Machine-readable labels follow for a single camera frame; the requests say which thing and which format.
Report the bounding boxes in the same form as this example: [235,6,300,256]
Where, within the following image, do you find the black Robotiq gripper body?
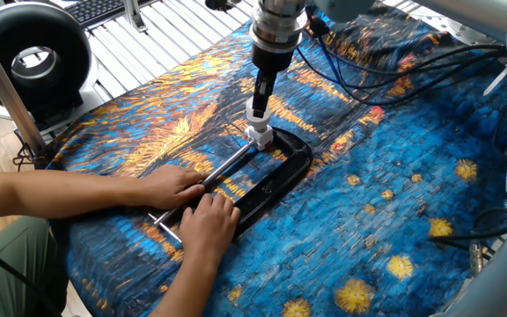
[251,43,298,74]

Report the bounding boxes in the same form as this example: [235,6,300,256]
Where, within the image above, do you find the white light bulb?
[245,95,273,133]

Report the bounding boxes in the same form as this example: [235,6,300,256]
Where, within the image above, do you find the white lamp socket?
[243,124,275,151]

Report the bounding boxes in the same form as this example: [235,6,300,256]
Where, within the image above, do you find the black C-clamp with silver screw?
[147,126,314,244]

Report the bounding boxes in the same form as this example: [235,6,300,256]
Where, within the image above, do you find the person's left forearm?
[0,169,149,221]

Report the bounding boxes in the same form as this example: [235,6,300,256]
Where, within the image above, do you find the person's right forearm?
[147,250,224,317]

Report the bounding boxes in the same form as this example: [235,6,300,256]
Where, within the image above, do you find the person's left hand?
[141,164,210,211]

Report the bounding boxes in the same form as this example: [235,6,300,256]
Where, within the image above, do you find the person's right hand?
[178,193,242,265]

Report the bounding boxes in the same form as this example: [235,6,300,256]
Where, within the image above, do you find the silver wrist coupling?
[248,0,310,54]

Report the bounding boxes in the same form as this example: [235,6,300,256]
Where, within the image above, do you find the black round knob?
[204,0,239,12]

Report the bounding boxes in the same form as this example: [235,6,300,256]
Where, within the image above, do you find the starry night painting tablecloth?
[35,0,507,317]

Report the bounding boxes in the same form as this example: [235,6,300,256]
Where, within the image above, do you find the black keyboard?
[63,0,158,27]

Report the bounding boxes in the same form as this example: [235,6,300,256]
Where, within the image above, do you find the silver cylinder base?
[449,17,496,45]

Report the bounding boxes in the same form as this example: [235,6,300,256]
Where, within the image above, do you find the silver metal plug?
[468,241,484,276]

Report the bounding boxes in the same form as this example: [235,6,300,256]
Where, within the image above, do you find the green trousers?
[0,215,69,317]

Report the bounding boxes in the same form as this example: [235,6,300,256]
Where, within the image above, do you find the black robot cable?
[295,4,507,146]

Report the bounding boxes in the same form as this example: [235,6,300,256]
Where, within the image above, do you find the aluminium bracket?
[121,0,149,33]

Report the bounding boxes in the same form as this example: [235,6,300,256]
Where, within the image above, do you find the black wire tangle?
[11,131,39,173]

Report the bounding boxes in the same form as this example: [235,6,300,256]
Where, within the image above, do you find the thick black cable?
[427,206,507,247]

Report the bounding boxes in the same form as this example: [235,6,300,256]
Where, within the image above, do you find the aluminium frame post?
[0,19,48,158]

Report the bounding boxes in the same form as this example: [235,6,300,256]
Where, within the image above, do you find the thin black cable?
[0,232,61,317]

